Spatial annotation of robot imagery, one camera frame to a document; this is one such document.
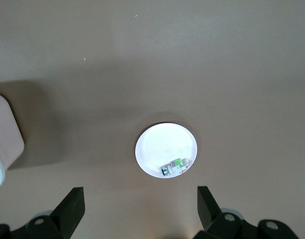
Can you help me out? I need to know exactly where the white storage box with lid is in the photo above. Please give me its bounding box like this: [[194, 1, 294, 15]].
[[0, 92, 25, 192]]

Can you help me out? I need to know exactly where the green push-button switch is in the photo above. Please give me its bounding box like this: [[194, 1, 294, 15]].
[[161, 158, 189, 178]]

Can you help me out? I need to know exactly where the pink round plate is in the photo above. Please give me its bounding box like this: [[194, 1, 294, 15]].
[[134, 121, 199, 179]]

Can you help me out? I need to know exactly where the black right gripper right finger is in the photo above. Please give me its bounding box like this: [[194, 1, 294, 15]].
[[193, 185, 261, 239]]

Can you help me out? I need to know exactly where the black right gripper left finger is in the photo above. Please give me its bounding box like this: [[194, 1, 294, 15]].
[[10, 186, 86, 239]]

